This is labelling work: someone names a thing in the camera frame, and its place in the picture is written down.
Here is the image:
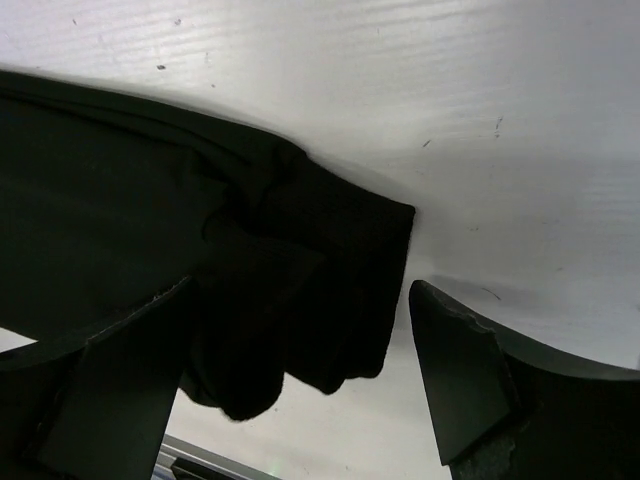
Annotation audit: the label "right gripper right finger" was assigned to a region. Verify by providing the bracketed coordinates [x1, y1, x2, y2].
[409, 280, 639, 479]

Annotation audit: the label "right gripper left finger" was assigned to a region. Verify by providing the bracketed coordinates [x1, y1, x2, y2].
[1, 277, 195, 479]

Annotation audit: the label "black trousers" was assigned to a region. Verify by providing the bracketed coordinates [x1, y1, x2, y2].
[1, 72, 415, 421]

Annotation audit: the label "aluminium frame rail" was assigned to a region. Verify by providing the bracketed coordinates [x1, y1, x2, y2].
[151, 434, 276, 480]

